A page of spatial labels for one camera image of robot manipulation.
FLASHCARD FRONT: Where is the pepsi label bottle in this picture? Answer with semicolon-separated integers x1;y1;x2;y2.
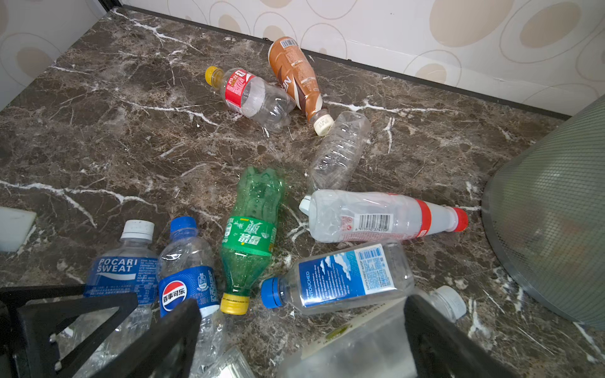
158;217;226;377

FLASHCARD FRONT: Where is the pocari sweat bottle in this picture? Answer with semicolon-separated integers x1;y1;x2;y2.
75;220;159;377

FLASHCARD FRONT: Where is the clear crushed unlabeled bottle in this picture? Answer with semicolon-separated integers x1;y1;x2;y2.
307;111;371;195

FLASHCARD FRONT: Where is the brown tea bottle at back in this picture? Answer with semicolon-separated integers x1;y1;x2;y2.
268;36;334;136

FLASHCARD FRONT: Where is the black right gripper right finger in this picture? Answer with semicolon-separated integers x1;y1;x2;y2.
403;295;516;377

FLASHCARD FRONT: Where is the mesh bin with green liner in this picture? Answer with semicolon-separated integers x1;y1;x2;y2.
481;99;604;329

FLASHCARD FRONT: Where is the blue label clear bottle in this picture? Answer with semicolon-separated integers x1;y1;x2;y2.
260;239;415;315

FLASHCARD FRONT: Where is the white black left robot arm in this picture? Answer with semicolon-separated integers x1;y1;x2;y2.
0;206;36;253

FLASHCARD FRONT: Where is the green sprite bottle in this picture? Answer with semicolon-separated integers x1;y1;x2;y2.
220;167;285;316

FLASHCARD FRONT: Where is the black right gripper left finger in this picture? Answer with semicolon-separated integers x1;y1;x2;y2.
1;284;201;377

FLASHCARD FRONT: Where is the red cap white bottle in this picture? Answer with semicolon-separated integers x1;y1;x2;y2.
299;190;469;243

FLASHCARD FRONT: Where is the yellow cap red label bottle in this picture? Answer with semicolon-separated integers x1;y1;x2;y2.
205;66;296;132

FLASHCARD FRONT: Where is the large clear square bottle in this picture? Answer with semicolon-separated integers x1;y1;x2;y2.
277;285;467;377

